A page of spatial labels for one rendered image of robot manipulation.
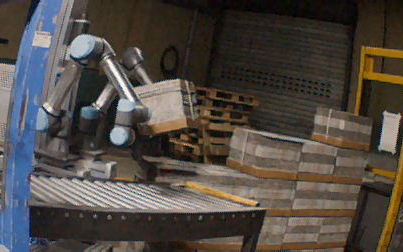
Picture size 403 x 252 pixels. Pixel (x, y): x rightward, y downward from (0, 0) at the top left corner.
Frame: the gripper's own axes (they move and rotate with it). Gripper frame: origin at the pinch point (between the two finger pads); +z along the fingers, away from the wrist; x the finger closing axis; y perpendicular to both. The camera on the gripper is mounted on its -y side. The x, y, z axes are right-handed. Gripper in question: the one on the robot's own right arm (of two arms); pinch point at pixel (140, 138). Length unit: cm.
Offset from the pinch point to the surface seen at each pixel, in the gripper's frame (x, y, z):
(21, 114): -9, 11, -149
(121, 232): -10, -32, -87
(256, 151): -44, -18, 69
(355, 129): -109, -20, 107
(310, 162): -74, -32, 87
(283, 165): -57, -30, 75
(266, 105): 10, 26, 885
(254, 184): -40, -36, 65
